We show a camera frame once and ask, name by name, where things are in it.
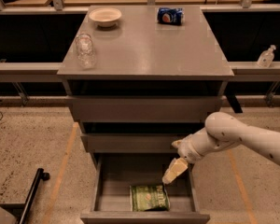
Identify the grey open bottom drawer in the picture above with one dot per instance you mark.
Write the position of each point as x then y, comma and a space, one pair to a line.
116, 173

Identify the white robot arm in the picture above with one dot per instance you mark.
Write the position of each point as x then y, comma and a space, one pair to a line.
221, 131

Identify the green jalapeno chip bag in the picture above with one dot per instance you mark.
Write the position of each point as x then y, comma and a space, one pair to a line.
151, 197

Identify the grey middle drawer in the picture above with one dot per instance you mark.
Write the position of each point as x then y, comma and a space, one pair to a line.
129, 143

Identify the grey top drawer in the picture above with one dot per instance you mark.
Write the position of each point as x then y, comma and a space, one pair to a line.
147, 110

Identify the grey metal rail shelf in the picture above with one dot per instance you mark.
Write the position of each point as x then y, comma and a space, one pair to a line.
248, 79

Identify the white ceramic bowl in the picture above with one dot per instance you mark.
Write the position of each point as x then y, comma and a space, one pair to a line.
105, 17

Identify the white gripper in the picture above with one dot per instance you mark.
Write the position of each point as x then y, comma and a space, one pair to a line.
188, 149

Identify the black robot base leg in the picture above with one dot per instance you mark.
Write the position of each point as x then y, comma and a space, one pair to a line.
20, 211

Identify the clear sanitizer pump bottle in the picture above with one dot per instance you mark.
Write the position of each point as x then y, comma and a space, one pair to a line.
266, 57

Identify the blue Pepsi soda can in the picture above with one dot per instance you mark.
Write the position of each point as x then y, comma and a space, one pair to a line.
172, 16

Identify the grey drawer cabinet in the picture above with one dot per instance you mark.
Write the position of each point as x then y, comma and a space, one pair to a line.
140, 57

